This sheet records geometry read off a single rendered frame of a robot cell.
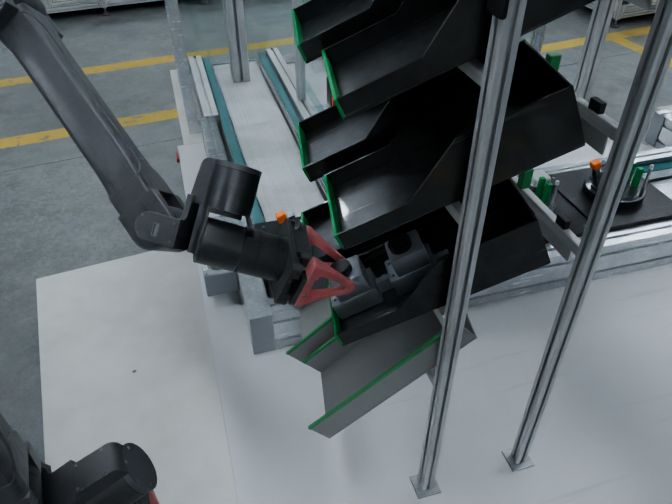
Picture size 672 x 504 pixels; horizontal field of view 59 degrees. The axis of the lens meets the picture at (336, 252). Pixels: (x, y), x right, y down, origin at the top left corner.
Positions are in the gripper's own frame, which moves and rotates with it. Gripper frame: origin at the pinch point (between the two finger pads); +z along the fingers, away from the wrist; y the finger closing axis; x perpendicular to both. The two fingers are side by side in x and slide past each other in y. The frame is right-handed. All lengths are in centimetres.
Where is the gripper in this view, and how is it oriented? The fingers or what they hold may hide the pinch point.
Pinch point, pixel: (345, 275)
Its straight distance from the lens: 77.8
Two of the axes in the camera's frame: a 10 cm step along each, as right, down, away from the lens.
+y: -1.6, -6.1, 7.8
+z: 9.0, 2.4, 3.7
